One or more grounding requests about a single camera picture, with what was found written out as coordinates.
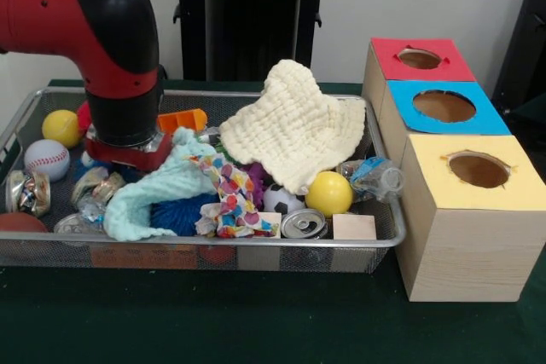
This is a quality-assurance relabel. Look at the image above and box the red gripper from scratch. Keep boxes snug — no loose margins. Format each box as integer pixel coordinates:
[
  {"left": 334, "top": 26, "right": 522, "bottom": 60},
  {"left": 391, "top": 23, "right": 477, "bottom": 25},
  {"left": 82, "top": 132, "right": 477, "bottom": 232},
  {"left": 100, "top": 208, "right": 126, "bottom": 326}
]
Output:
[{"left": 83, "top": 133, "right": 174, "bottom": 171}]

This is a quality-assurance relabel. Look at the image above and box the mint green cloth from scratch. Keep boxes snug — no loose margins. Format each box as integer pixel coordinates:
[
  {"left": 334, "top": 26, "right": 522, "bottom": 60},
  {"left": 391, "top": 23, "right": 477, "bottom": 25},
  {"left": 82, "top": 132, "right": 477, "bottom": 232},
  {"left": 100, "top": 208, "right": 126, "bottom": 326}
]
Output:
[{"left": 103, "top": 127, "right": 221, "bottom": 242}]

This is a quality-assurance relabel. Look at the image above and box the cream yellow cloth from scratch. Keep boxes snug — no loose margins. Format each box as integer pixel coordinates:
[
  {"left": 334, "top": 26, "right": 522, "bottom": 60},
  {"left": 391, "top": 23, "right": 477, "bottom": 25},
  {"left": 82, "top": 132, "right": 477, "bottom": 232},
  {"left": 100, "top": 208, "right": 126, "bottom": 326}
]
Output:
[{"left": 218, "top": 59, "right": 367, "bottom": 195}]

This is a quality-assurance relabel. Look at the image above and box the metal mesh bin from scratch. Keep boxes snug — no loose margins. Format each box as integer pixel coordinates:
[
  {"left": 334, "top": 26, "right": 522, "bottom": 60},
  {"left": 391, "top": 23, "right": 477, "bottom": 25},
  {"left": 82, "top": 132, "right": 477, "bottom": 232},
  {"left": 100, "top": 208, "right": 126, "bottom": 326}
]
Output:
[{"left": 0, "top": 87, "right": 406, "bottom": 274}]

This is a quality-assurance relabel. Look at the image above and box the white baseball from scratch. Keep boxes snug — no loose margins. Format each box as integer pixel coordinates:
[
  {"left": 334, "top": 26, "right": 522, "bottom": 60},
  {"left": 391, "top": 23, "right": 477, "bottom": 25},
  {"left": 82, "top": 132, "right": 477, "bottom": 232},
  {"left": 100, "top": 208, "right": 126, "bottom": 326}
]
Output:
[{"left": 24, "top": 139, "right": 71, "bottom": 182}]

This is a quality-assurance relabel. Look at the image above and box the colourful crumpled paper wrapper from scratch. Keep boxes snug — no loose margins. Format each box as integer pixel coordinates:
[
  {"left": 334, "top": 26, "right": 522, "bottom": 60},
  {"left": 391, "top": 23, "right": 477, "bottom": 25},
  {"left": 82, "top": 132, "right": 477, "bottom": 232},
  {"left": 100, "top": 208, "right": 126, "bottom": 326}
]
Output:
[{"left": 187, "top": 153, "right": 279, "bottom": 240}]

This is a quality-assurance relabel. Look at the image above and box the purple spiky ball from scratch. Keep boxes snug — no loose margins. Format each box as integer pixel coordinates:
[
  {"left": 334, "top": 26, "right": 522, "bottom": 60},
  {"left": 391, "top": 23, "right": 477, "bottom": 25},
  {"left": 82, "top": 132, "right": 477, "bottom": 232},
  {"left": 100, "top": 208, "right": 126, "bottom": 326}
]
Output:
[{"left": 247, "top": 163, "right": 268, "bottom": 186}]

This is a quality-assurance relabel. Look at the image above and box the plain wooden cube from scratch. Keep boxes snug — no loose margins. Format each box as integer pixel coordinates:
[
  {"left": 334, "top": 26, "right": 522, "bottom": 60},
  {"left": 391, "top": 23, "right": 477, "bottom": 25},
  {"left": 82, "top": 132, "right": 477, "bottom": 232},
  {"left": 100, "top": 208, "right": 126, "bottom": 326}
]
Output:
[
  {"left": 236, "top": 211, "right": 282, "bottom": 271},
  {"left": 331, "top": 213, "right": 377, "bottom": 274}
]

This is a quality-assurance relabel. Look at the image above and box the small soccer ball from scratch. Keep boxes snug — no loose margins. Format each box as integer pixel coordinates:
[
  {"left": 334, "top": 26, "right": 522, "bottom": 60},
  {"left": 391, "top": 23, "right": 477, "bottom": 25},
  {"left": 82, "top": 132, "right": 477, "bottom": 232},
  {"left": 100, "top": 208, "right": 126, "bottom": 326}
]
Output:
[{"left": 262, "top": 183, "right": 306, "bottom": 215}]

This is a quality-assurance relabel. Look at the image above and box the yellow smiley ball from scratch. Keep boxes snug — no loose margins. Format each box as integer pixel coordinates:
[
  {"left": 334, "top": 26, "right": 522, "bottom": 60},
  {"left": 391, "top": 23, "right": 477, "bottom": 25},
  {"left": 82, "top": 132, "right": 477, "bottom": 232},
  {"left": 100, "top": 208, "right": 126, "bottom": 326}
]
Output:
[{"left": 305, "top": 170, "right": 354, "bottom": 218}]

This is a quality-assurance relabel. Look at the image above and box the dark green table cloth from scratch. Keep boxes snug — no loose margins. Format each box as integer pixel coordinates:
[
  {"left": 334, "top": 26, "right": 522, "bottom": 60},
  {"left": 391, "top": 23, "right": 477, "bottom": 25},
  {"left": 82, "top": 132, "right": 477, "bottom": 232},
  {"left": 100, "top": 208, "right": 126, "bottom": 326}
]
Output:
[{"left": 0, "top": 78, "right": 546, "bottom": 364}]

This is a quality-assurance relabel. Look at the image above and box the green cloth side table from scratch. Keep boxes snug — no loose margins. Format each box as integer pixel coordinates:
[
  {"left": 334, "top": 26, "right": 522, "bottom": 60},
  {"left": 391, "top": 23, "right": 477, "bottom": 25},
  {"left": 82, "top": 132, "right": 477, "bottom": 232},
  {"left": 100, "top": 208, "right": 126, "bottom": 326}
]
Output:
[{"left": 509, "top": 93, "right": 546, "bottom": 135}]

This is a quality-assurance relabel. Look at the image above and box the black upright panel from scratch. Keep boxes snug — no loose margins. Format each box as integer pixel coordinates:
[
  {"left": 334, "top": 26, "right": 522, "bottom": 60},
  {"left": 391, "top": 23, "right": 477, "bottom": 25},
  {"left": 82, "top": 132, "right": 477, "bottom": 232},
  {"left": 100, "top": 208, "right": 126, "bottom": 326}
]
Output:
[{"left": 490, "top": 0, "right": 546, "bottom": 105}]

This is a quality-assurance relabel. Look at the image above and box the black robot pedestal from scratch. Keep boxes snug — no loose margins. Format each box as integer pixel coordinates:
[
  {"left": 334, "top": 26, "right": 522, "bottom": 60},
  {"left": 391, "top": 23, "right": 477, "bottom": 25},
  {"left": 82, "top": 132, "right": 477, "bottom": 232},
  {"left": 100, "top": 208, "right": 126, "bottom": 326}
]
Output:
[{"left": 164, "top": 0, "right": 345, "bottom": 83}]

